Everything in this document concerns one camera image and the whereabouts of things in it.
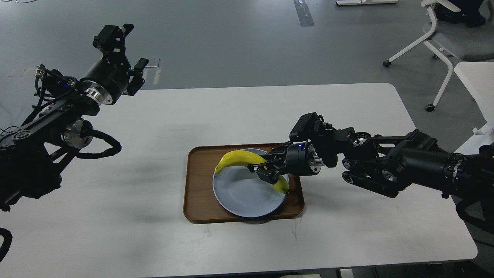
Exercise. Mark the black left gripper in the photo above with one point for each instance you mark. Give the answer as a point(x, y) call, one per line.
point(112, 72)

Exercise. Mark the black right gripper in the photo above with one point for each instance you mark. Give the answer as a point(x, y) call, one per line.
point(300, 160)

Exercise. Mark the yellow banana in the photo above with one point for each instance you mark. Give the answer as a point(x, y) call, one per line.
point(245, 158)

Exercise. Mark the blue round plate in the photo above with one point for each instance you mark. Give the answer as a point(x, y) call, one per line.
point(242, 193)

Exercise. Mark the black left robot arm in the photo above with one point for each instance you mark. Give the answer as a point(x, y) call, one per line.
point(34, 155)

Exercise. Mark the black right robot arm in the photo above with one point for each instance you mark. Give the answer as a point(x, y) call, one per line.
point(386, 165)

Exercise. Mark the brown wooden tray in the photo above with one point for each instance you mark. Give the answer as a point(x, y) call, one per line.
point(202, 207)

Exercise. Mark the white office chair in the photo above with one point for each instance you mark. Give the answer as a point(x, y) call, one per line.
point(447, 40)

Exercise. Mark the white side table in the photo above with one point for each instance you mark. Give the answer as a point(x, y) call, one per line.
point(478, 78)

